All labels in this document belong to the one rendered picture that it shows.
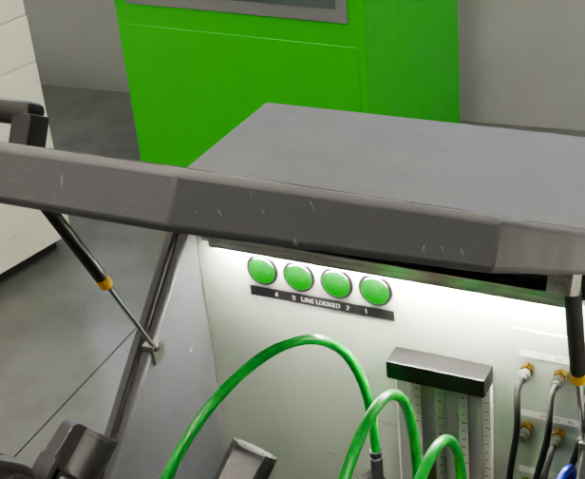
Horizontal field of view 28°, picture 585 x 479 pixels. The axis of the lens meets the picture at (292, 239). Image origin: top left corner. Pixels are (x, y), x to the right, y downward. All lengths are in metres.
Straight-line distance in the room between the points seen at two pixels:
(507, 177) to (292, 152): 0.34
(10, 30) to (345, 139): 2.76
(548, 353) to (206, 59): 2.91
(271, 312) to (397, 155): 0.30
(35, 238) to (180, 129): 0.72
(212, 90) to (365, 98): 0.64
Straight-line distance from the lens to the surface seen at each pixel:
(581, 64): 5.36
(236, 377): 1.44
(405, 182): 1.66
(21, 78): 4.50
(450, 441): 1.45
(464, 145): 1.76
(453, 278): 1.54
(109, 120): 6.02
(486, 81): 5.49
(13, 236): 4.62
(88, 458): 1.41
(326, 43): 4.04
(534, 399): 1.64
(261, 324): 1.77
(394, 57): 4.19
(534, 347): 1.59
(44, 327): 4.34
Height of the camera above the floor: 2.24
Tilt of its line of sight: 29 degrees down
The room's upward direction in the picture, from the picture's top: 6 degrees counter-clockwise
